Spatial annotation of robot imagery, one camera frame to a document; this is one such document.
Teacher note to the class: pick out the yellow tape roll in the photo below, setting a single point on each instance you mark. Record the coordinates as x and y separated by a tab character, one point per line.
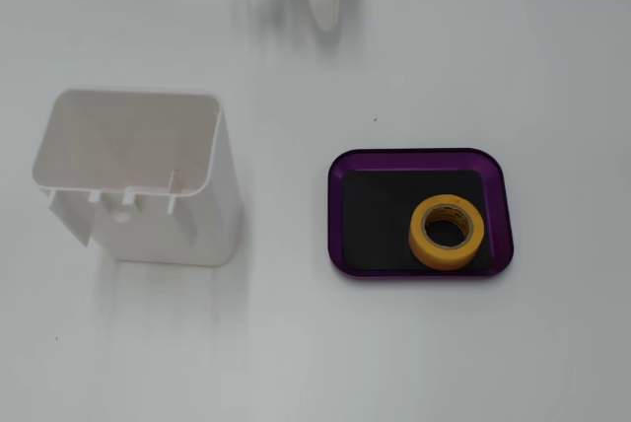
420	244

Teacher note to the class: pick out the white plastic box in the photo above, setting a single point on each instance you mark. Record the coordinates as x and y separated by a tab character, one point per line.
217	225

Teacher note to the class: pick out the purple metal tray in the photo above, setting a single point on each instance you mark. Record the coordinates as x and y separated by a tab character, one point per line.
333	195

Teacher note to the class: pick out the black tray mat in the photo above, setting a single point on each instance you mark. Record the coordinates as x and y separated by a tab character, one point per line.
374	215

